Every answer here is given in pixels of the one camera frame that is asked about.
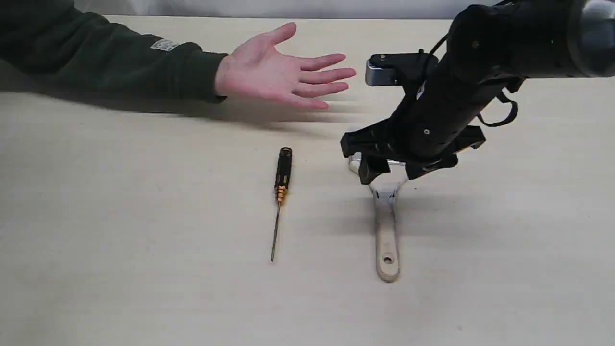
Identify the green fleece sleeve forearm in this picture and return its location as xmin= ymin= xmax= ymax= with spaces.
xmin=0 ymin=0 xmax=225 ymax=103

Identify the black gold precision screwdriver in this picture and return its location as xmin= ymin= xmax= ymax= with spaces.
xmin=271 ymin=147 xmax=293 ymax=262

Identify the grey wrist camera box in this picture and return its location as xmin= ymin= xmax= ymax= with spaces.
xmin=365 ymin=49 xmax=439 ymax=87

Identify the person's bare hand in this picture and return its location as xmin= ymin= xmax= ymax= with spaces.
xmin=214 ymin=22 xmax=357 ymax=110

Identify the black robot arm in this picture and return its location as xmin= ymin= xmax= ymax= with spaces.
xmin=341 ymin=0 xmax=614 ymax=185

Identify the wooden handle paint brush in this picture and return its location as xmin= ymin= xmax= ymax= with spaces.
xmin=367 ymin=160 xmax=408 ymax=283

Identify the black cable loop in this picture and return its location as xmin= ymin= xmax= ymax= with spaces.
xmin=477 ymin=89 xmax=519 ymax=128

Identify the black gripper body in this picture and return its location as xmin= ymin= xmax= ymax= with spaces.
xmin=340 ymin=119 xmax=486 ymax=166

